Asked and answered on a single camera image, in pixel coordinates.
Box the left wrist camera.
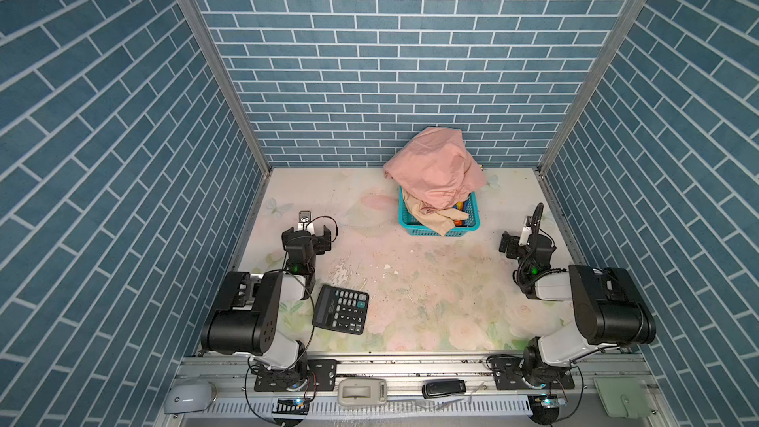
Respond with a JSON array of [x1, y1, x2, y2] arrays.
[[298, 211, 313, 233]]

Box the multicolour cloth in basket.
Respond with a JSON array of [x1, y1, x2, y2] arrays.
[[453, 202, 470, 227]]

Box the grey computer mouse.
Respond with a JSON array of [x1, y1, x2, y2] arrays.
[[163, 381, 217, 415]]

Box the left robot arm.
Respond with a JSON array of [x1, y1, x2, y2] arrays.
[[201, 221, 339, 378]]

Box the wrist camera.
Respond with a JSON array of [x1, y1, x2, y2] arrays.
[[298, 211, 313, 233], [518, 215, 533, 246]]

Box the aluminium front rail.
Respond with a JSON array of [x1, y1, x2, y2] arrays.
[[174, 352, 658, 397]]

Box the pink shorts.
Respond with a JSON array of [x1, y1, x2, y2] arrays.
[[383, 127, 486, 210]]

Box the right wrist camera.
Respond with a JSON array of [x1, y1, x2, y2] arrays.
[[518, 215, 533, 246]]

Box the black desk calculator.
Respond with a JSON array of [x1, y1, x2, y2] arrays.
[[312, 285, 370, 335]]

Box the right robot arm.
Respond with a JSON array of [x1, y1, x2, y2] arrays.
[[499, 231, 656, 385]]

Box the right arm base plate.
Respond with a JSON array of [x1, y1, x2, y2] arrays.
[[484, 355, 575, 391]]

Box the white slotted cable duct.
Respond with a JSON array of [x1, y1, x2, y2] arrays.
[[202, 395, 533, 421]]

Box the beige plastic holder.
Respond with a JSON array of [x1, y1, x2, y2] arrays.
[[338, 377, 387, 408]]

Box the black car key fob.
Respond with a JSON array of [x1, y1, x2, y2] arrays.
[[422, 379, 466, 399]]

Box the beige shorts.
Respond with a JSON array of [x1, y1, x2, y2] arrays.
[[403, 193, 456, 236]]

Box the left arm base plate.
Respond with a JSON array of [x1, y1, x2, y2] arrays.
[[254, 359, 338, 393]]

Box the green leather wallet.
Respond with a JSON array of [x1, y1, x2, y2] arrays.
[[594, 377, 652, 419]]

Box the left circuit board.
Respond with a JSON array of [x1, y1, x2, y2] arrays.
[[272, 397, 310, 417]]

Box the right circuit board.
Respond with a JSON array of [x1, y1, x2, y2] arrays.
[[529, 395, 566, 410]]

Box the teal plastic basket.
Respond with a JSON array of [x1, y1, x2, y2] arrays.
[[398, 189, 480, 237]]

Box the circuit board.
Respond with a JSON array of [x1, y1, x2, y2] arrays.
[[272, 397, 310, 417], [529, 395, 566, 410]]

